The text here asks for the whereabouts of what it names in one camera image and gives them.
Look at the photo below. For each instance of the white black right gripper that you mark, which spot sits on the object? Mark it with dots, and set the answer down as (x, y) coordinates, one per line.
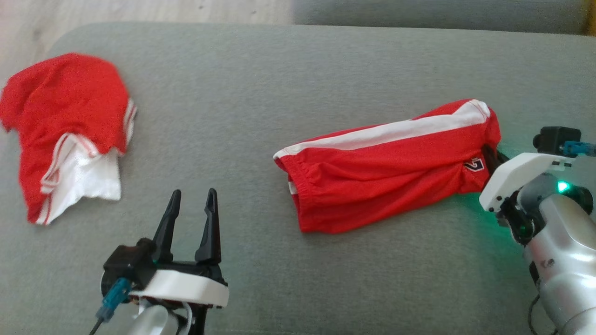
(512, 172)

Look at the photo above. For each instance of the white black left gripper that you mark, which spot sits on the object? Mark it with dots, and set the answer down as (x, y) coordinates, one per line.
(186, 286)

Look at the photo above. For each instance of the red shorts with white stripe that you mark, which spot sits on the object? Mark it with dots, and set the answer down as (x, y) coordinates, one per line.
(382, 186)

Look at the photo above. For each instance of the red jersey with white sleeves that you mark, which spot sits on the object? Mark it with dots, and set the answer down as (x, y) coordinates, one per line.
(65, 102)

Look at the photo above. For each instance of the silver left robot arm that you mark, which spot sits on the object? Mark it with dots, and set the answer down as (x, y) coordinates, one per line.
(149, 323)

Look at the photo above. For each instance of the grey sofa section with seam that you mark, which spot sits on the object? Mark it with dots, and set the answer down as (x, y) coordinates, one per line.
(419, 14)

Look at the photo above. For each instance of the yellow sofa backrest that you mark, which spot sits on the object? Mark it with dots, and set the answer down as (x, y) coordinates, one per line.
(592, 18)

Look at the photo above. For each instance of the grey fabric sofa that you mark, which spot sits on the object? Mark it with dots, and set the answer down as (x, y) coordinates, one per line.
(279, 70)

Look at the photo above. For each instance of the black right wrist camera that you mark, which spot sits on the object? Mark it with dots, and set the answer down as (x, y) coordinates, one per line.
(554, 138)

